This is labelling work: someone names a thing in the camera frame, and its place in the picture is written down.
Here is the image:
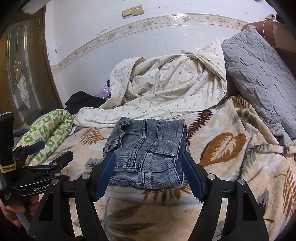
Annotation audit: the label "beige wall switch left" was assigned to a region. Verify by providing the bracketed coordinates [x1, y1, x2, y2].
[121, 9, 132, 18]

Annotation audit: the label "person left hand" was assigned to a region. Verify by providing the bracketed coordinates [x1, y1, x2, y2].
[1, 195, 40, 227]

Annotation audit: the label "black garment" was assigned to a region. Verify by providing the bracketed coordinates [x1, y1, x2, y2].
[65, 91, 106, 114]

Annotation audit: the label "purple plastic bag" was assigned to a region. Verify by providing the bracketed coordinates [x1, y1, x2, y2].
[95, 83, 111, 99]

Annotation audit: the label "grey quilted pillow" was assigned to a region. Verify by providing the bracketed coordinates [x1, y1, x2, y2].
[222, 25, 295, 146]

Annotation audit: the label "brown headboard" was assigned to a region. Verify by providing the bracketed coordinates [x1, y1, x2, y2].
[241, 20, 296, 77]

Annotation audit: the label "grey denim pants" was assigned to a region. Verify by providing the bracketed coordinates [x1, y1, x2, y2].
[103, 117, 189, 189]

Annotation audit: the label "beige wall switch right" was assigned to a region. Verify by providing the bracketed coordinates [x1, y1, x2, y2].
[131, 5, 144, 16]

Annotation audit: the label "green white rolled quilt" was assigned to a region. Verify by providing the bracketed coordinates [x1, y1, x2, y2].
[15, 109, 73, 166]

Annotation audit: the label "cream patterned duvet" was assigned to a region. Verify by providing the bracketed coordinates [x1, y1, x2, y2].
[74, 40, 227, 128]

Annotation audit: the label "beige wall switch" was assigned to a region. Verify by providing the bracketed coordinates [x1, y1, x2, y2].
[131, 5, 144, 16]
[121, 9, 132, 18]

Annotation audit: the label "wooden glass door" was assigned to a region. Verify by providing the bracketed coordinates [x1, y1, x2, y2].
[1, 8, 62, 129]

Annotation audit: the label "leaf pattern bed blanket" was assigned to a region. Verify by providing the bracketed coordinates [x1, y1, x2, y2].
[39, 94, 296, 241]

